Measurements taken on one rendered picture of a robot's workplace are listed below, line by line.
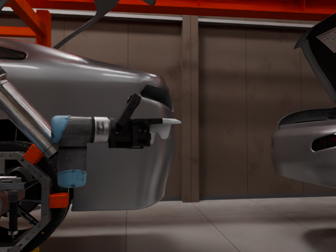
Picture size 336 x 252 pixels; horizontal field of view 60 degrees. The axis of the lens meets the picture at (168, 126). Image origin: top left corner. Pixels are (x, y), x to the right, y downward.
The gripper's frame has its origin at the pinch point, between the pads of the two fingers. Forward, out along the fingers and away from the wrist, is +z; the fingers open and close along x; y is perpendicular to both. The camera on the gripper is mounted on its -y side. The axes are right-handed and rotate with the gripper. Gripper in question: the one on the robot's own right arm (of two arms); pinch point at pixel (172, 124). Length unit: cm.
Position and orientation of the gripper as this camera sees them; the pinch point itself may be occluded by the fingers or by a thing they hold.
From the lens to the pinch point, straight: 91.8
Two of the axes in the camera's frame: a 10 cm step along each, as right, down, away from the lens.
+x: 3.8, -1.8, -9.1
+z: 9.3, 0.3, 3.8
